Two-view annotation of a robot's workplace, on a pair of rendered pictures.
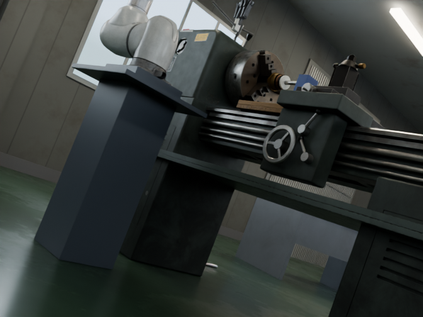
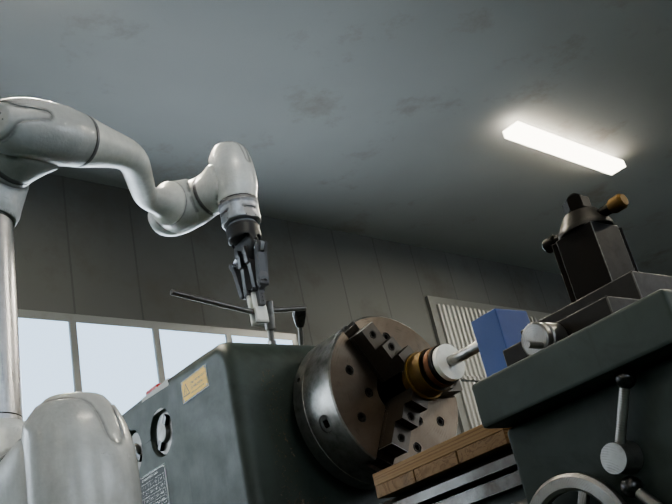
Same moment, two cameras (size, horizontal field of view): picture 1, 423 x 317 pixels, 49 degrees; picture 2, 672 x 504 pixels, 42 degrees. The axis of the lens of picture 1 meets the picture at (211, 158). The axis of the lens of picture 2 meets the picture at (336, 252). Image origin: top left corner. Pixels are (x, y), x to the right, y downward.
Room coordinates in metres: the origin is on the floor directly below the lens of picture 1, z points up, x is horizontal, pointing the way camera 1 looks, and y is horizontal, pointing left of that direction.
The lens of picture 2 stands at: (0.70, 0.02, 0.65)
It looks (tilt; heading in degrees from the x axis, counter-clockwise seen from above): 24 degrees up; 357
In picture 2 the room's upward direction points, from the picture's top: 13 degrees counter-clockwise
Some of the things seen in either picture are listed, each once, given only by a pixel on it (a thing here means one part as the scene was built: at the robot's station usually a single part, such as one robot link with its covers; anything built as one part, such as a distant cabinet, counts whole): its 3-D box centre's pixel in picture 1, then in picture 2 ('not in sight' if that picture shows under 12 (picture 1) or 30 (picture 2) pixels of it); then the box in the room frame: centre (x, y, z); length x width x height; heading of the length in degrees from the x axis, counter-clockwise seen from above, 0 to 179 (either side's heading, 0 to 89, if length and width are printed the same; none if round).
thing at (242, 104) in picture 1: (284, 121); (513, 455); (2.18, -0.26, 0.89); 0.36 x 0.30 x 0.04; 128
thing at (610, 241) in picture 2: (343, 80); (597, 266); (1.88, -0.39, 1.07); 0.07 x 0.07 x 0.10; 38
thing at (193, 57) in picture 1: (207, 80); (267, 468); (2.70, 0.19, 1.06); 0.59 x 0.48 x 0.39; 38
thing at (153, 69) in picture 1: (149, 72); not in sight; (1.96, 0.38, 0.83); 0.22 x 0.18 x 0.06; 43
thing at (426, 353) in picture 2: (277, 82); (429, 372); (2.28, -0.17, 1.08); 0.09 x 0.09 x 0.09; 38
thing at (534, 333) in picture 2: (307, 88); (538, 339); (1.76, -0.25, 0.95); 0.07 x 0.04 x 0.04; 128
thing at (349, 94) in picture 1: (332, 96); (600, 320); (1.90, -0.37, 1.00); 0.20 x 0.10 x 0.05; 38
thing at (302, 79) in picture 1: (300, 100); (517, 378); (2.13, -0.29, 1.00); 0.08 x 0.06 x 0.23; 128
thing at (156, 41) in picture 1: (157, 41); (76, 470); (1.98, 0.40, 0.97); 0.18 x 0.16 x 0.22; 59
